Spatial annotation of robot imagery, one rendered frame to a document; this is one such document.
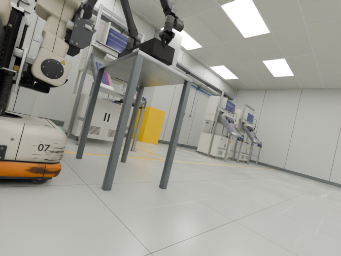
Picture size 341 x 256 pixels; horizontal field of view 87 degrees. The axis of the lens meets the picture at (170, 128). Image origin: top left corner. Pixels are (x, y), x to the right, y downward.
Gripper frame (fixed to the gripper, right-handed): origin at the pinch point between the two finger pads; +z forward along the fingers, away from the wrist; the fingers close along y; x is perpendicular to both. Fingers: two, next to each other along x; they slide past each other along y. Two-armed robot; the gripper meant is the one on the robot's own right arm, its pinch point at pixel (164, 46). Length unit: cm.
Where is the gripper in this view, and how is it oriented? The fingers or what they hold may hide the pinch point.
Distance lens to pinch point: 129.6
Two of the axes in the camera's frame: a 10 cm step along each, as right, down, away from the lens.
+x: -7.5, -1.7, -6.4
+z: -2.1, 9.8, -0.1
